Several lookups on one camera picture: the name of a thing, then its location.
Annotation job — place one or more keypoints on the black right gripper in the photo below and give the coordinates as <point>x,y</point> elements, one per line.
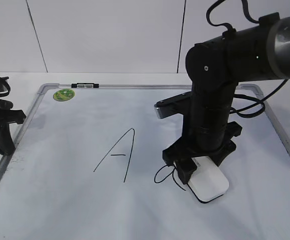
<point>182,151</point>

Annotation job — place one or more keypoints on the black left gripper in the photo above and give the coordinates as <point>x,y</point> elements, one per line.
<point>7,117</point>

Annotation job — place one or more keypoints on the white whiteboard eraser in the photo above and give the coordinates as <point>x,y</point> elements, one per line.
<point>208,182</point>

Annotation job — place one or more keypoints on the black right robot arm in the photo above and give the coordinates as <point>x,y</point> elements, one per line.
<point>215,68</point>

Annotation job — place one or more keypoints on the round green magnet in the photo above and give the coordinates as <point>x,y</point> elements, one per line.
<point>63,95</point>

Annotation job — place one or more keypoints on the black and silver hanging clip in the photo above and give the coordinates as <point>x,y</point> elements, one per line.
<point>85,85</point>

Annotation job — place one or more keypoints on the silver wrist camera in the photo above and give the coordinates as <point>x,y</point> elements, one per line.
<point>178,104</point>

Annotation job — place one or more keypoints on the white whiteboard with grey frame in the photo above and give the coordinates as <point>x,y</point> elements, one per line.
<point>91,168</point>

